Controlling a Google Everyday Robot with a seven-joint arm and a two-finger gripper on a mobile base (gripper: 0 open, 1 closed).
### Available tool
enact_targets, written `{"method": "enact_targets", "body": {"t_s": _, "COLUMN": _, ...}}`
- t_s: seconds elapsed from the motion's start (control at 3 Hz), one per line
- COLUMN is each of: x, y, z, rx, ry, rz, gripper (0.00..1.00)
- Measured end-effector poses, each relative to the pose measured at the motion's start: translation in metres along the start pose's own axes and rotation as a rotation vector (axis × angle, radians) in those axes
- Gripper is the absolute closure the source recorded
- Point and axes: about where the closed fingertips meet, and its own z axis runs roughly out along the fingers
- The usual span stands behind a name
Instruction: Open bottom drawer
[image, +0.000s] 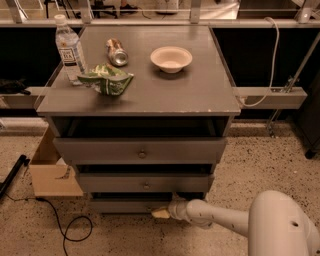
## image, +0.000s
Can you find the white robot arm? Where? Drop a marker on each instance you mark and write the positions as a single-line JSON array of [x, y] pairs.
[[274, 225]]

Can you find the black object on rail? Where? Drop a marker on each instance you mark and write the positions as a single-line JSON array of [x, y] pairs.
[[8, 86]]

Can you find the grey drawer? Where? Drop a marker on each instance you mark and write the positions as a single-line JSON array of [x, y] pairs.
[[140, 150], [136, 203], [138, 182]]

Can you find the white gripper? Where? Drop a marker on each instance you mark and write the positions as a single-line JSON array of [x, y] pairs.
[[176, 208]]

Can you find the grey middle drawer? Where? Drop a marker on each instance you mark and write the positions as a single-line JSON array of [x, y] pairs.
[[138, 182]]

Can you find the black bar on floor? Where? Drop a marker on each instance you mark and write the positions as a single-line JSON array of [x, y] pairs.
[[21, 161]]

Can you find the grey top drawer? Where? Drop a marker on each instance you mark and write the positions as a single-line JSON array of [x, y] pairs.
[[140, 150]]

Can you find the grey bottom drawer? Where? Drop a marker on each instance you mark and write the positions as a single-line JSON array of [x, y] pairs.
[[136, 203]]

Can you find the white paper bowl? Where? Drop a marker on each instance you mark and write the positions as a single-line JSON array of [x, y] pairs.
[[171, 59]]

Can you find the clear plastic water bottle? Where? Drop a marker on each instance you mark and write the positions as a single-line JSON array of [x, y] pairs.
[[70, 50]]

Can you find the grey drawer cabinet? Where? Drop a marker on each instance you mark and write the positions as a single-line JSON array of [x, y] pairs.
[[196, 102]]

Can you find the cardboard box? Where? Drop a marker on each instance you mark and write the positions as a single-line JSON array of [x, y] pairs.
[[51, 176]]

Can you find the green chip bag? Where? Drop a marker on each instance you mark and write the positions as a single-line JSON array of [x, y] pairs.
[[107, 79]]

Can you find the crushed metal can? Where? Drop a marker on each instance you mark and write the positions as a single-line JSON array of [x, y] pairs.
[[116, 53]]

